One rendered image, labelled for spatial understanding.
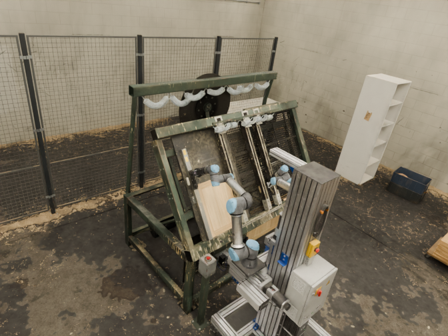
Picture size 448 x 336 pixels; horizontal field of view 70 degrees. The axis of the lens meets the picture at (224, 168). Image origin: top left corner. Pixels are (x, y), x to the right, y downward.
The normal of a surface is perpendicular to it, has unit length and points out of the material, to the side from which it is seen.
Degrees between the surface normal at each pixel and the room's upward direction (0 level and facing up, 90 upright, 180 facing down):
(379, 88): 90
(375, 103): 90
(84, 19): 90
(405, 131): 90
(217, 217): 56
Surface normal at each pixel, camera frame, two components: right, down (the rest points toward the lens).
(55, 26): 0.64, 0.44
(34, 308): 0.11, -0.87
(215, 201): 0.62, -0.14
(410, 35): -0.76, 0.24
